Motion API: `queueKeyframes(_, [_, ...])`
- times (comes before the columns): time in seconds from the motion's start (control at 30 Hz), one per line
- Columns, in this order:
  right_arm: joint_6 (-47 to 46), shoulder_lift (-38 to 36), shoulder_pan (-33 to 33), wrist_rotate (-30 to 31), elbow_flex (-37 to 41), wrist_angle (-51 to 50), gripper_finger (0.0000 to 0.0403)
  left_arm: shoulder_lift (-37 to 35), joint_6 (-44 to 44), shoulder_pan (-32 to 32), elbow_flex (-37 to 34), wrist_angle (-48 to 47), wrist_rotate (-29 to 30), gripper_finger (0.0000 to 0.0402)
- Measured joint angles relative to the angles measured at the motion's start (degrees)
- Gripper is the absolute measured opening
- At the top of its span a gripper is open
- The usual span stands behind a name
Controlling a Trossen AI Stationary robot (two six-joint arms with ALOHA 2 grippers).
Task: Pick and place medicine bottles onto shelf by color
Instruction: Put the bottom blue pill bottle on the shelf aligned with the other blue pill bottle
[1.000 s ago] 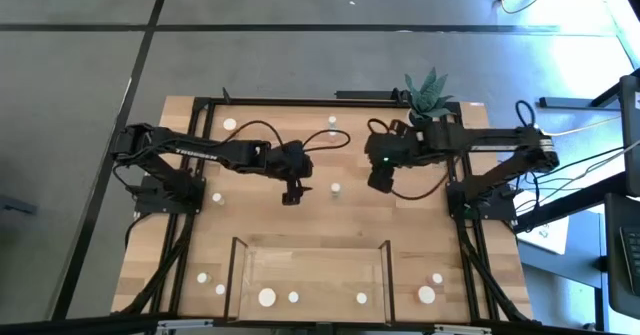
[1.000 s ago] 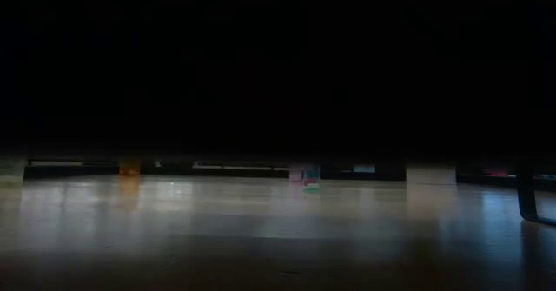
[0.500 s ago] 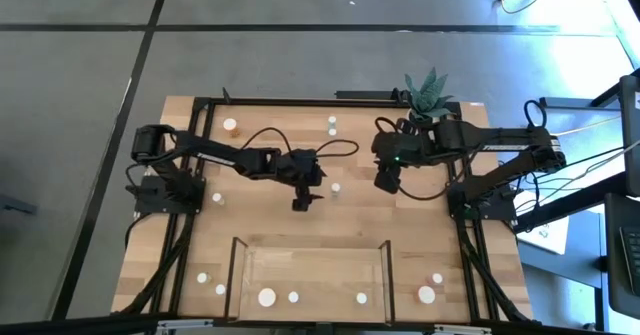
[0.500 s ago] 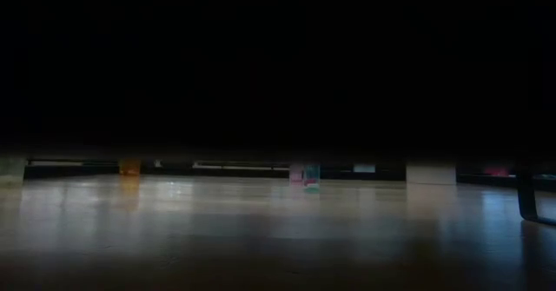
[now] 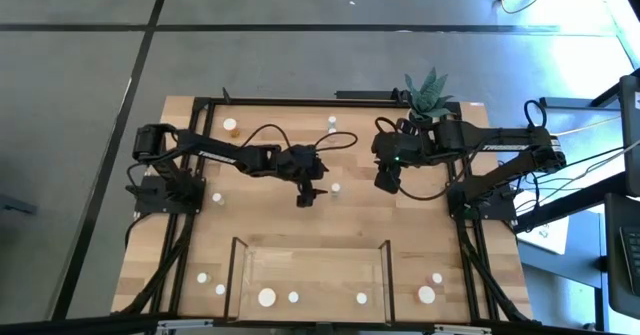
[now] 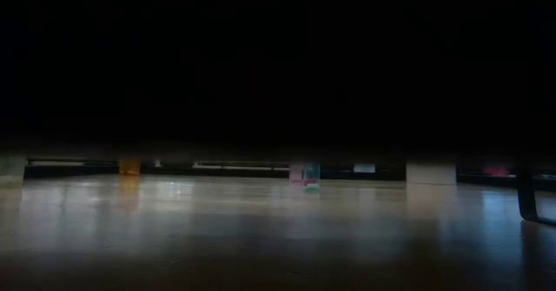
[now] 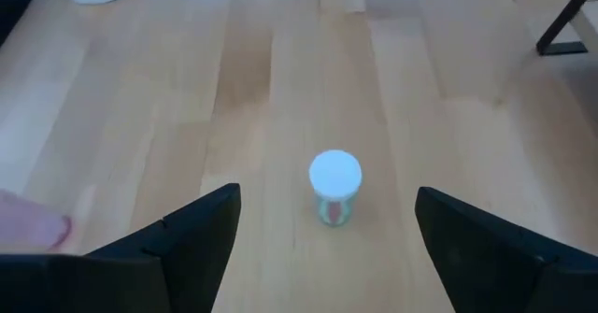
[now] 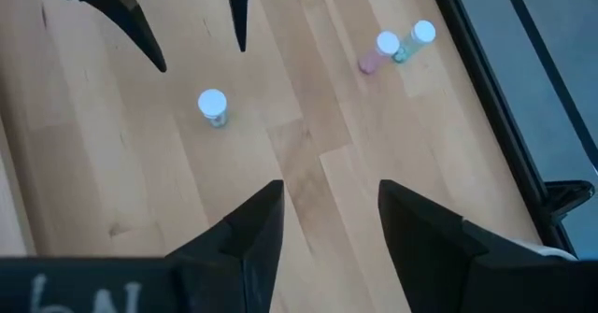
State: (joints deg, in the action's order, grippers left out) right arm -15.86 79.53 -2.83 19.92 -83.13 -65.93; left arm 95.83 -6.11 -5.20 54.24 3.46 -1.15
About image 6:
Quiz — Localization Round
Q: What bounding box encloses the orange medicine bottle white cap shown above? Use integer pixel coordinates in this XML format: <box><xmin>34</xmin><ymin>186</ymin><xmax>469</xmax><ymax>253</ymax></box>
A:
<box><xmin>117</xmin><ymin>157</ymin><xmax>142</xmax><ymax>177</ymax></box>

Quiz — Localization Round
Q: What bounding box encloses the pale green medicine bottle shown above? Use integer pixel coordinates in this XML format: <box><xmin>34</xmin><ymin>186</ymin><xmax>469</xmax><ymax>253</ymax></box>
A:
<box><xmin>0</xmin><ymin>154</ymin><xmax>27</xmax><ymax>187</ymax></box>

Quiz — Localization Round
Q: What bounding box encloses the black metal shelf leg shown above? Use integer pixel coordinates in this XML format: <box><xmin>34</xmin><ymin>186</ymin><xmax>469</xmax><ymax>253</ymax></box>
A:
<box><xmin>514</xmin><ymin>162</ymin><xmax>556</xmax><ymax>228</ymax></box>

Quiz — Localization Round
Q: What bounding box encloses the white plant pot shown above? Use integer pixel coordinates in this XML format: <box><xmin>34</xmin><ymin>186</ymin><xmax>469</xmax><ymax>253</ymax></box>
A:
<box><xmin>405</xmin><ymin>160</ymin><xmax>457</xmax><ymax>186</ymax></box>

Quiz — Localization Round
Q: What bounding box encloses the red background object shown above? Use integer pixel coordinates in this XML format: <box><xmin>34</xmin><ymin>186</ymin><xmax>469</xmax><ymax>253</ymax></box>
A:
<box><xmin>482</xmin><ymin>166</ymin><xmax>511</xmax><ymax>178</ymax></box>

